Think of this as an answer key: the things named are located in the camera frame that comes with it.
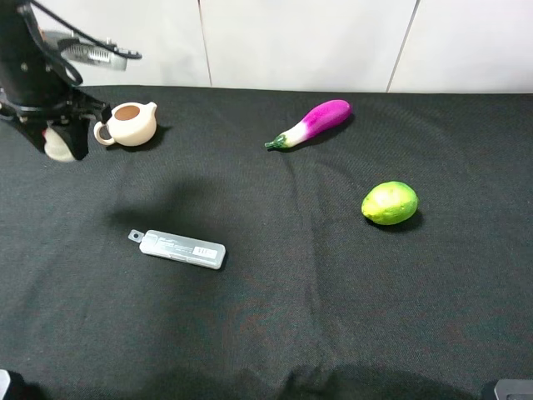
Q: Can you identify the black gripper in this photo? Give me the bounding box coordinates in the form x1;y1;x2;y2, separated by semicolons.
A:
1;50;111;161

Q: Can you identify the small white teapot lid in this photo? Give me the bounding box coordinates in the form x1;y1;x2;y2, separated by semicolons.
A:
42;127;76;163

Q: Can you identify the white rectangular plastic case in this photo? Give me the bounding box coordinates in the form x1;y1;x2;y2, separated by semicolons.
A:
128;229;226;270

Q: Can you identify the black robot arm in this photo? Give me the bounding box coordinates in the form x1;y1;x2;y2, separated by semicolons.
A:
1;1;112;161

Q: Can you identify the grey object bottom left corner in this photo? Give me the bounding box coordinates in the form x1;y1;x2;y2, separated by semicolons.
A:
0;369;12;400

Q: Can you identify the grey object corner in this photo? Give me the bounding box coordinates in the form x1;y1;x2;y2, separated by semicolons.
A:
494;379;533;400
0;369;12;400

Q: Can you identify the grey object bottom right corner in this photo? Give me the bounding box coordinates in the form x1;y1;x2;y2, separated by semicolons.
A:
494;379;533;400

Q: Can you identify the cream ceramic teapot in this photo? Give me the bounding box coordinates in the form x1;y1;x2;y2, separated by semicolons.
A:
93;102;157;147

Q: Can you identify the purple toy eggplant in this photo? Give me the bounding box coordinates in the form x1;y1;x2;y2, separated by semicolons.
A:
264;99;352;150

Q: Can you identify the dark green table cloth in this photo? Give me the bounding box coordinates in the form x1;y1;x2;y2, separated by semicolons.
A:
1;87;532;399

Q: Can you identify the green lime fruit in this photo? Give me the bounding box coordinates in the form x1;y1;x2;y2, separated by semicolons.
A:
361;181;419;226

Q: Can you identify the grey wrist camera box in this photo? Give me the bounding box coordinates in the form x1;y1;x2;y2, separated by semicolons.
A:
43;31;142;71

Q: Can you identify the black cable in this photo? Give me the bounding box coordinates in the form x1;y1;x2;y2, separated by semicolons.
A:
16;0;143;86

